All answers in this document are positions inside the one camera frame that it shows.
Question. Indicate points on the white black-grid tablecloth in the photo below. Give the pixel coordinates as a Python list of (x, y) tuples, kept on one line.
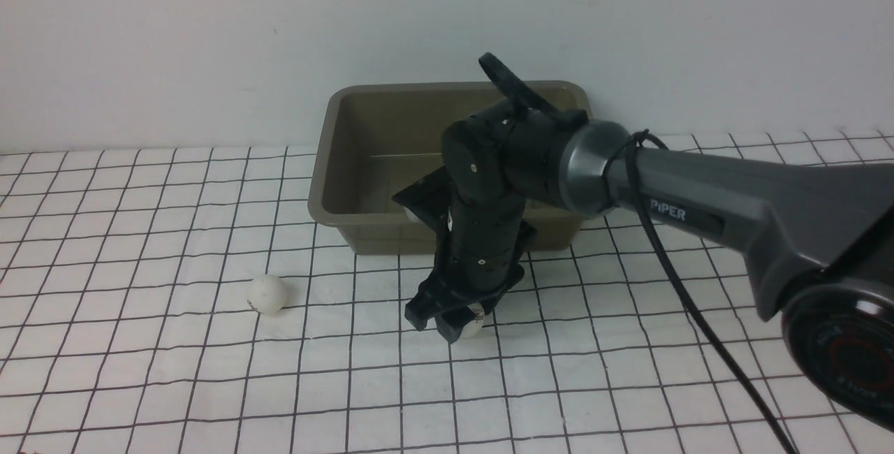
[(125, 328)]

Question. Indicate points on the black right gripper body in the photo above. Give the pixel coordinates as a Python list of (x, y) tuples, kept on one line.
[(477, 255)]

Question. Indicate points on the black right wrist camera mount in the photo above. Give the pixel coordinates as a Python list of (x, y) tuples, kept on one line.
[(428, 199)]

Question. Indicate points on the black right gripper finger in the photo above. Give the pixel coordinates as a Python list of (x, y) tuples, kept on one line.
[(424, 307), (450, 324)]

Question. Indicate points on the olive green plastic bin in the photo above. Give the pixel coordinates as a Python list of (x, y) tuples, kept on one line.
[(377, 140)]

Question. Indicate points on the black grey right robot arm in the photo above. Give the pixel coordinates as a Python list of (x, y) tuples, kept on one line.
[(816, 241)]

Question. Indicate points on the white ball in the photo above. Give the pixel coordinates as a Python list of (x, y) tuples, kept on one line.
[(267, 294), (477, 322)]

